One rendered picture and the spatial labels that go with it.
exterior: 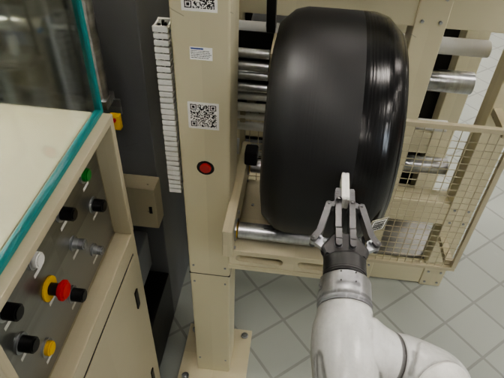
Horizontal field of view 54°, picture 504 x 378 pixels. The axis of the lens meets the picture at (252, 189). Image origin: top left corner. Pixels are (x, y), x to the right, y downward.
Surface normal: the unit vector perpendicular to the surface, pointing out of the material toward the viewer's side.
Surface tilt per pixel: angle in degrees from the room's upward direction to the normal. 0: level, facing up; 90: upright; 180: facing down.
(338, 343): 22
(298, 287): 0
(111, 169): 90
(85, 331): 0
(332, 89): 41
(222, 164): 90
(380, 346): 36
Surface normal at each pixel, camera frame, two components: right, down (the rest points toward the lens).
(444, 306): 0.04, -0.74
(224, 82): -0.12, 0.66
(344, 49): -0.01, -0.45
